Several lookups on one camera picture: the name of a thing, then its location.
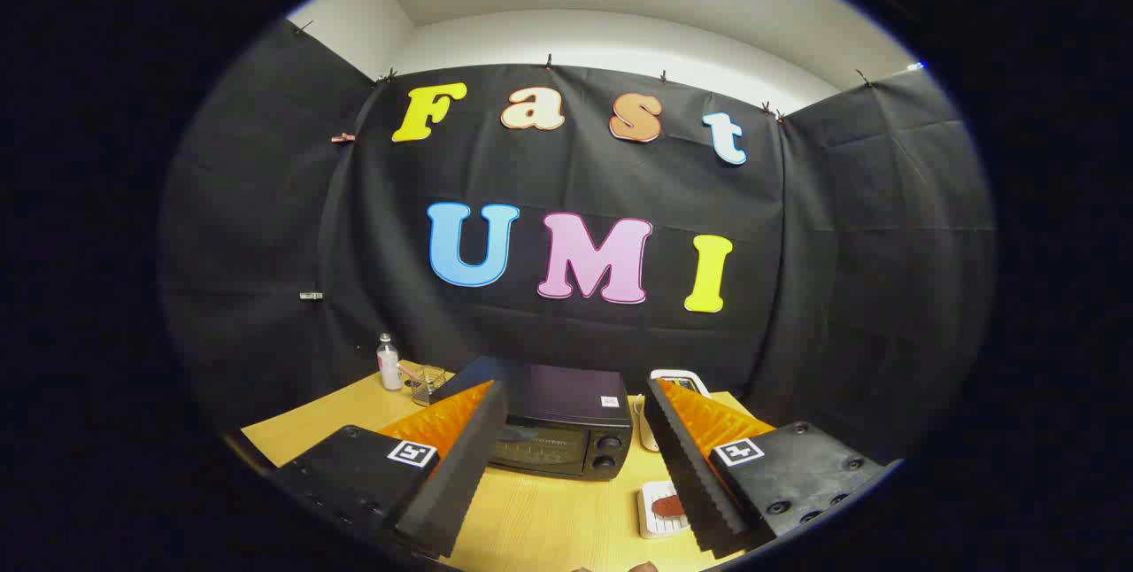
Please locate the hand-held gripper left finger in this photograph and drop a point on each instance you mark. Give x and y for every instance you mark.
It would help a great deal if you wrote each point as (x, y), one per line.
(469, 466)

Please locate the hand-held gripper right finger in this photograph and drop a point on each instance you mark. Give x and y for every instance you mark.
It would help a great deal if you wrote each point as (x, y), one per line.
(686, 466)

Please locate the brown fried meat piece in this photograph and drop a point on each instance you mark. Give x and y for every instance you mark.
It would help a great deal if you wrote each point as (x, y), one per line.
(668, 506)

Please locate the black toaster oven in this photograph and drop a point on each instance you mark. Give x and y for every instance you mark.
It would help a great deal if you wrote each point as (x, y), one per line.
(566, 395)

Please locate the white toaster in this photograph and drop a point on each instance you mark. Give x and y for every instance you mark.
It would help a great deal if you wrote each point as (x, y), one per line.
(680, 377)

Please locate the white rectangular dish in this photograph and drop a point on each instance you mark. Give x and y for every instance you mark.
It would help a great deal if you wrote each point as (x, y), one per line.
(651, 526)

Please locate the clear glass container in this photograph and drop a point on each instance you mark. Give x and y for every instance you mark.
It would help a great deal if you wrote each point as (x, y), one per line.
(427, 386)

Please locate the pink straw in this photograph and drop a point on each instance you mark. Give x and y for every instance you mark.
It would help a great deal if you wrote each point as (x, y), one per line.
(412, 372)

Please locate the clear plastic bottle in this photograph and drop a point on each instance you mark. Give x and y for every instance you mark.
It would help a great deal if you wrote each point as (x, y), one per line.
(389, 368)

